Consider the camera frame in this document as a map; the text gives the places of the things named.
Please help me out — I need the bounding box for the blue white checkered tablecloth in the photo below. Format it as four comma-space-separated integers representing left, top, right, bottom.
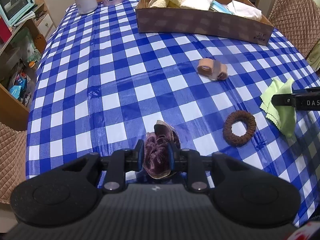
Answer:
25, 0, 319, 225

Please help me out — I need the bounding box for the purple velvet scrunchie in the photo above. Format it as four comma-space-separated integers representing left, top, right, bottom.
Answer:
143, 120, 181, 180

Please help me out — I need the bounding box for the brown knitted hair tie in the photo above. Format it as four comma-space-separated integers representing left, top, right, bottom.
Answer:
222, 109, 257, 147

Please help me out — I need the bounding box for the wooden shelf cabinet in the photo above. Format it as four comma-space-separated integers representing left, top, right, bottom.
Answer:
1, 0, 56, 131

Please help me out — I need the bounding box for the light blue surgical mask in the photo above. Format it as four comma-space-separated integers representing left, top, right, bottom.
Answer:
209, 0, 233, 15

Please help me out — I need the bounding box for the beige bandage roll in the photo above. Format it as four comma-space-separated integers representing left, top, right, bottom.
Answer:
197, 58, 228, 81

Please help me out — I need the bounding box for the light green cleaning cloth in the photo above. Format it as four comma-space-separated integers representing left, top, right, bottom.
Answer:
260, 78, 297, 138

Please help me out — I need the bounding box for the quilted brown chair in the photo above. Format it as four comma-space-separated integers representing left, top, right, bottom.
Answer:
0, 124, 27, 204
268, 0, 319, 57

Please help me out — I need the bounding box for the right quilted brown chair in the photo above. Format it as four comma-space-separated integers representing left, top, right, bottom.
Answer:
268, 0, 319, 57

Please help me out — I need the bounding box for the left quilted brown chair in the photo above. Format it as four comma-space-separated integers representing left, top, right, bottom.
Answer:
0, 124, 27, 204

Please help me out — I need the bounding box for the red box on shelf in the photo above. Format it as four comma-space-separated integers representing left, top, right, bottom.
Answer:
0, 17, 11, 43

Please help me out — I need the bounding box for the brown cardboard box tray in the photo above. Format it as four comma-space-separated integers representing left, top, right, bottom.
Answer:
136, 0, 274, 46

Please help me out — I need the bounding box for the mint green toaster oven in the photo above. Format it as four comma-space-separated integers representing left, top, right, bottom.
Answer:
1, 0, 36, 27

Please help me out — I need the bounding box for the white mug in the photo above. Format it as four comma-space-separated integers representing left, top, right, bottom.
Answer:
75, 0, 98, 15

